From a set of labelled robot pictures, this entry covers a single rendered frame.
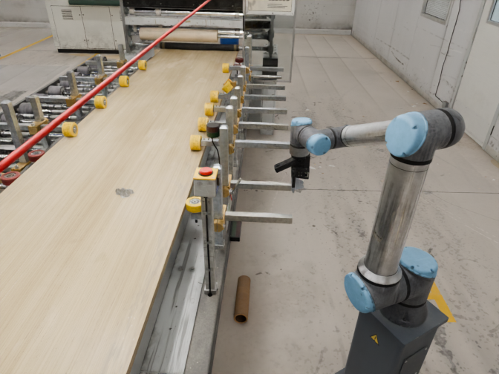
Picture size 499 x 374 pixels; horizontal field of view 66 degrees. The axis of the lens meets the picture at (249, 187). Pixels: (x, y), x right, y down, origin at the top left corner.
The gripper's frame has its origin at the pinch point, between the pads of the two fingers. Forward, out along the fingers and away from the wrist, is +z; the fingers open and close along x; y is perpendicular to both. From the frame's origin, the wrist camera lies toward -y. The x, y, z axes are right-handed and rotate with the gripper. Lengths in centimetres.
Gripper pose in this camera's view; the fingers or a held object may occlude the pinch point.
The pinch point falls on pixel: (292, 190)
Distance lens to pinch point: 188.5
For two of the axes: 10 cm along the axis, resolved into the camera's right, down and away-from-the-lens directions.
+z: 0.0, 8.5, 5.3
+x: 0.6, -5.2, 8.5
